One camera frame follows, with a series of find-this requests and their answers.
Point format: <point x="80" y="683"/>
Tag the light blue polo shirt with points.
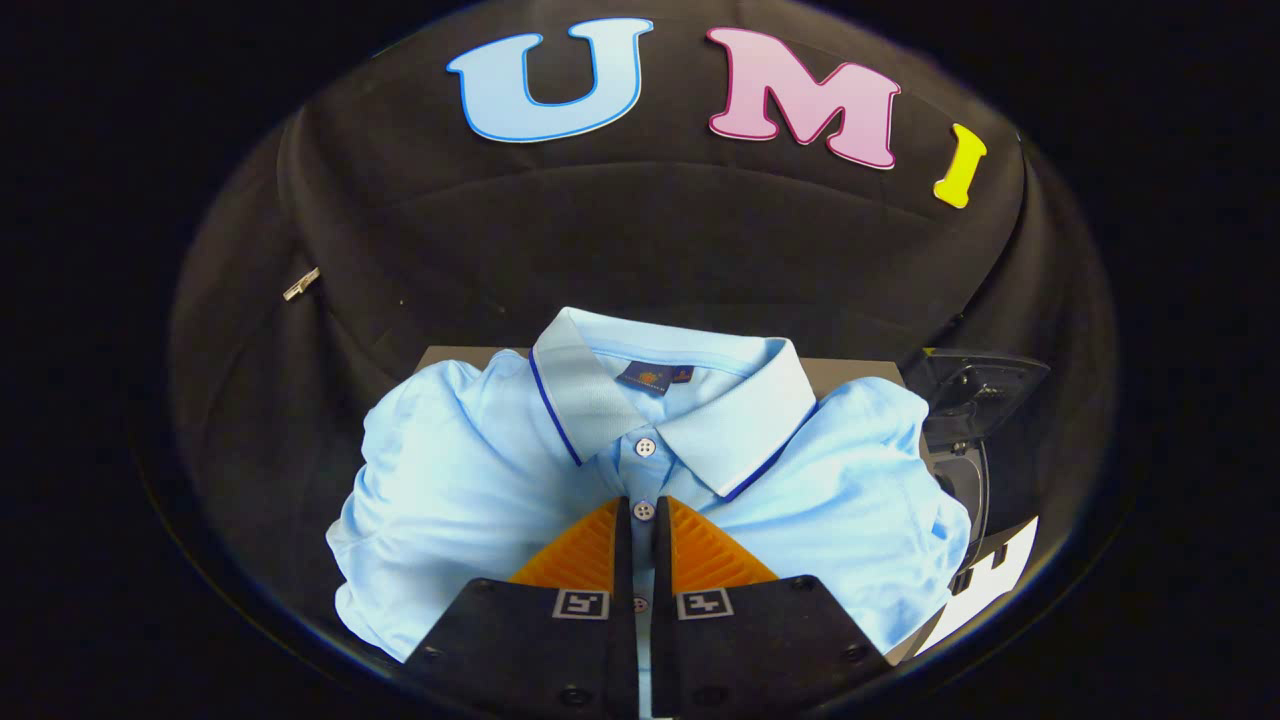
<point x="470" y="480"/>

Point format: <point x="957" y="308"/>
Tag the dark glass washing machine lid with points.
<point x="985" y="385"/>

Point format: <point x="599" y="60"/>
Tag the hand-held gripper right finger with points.
<point x="664" y="640"/>

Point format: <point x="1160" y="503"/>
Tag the silver metal clip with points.
<point x="300" y="283"/>

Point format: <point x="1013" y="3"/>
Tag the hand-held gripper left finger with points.
<point x="622" y="640"/>

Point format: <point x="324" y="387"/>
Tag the grey cabinet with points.
<point x="850" y="370"/>

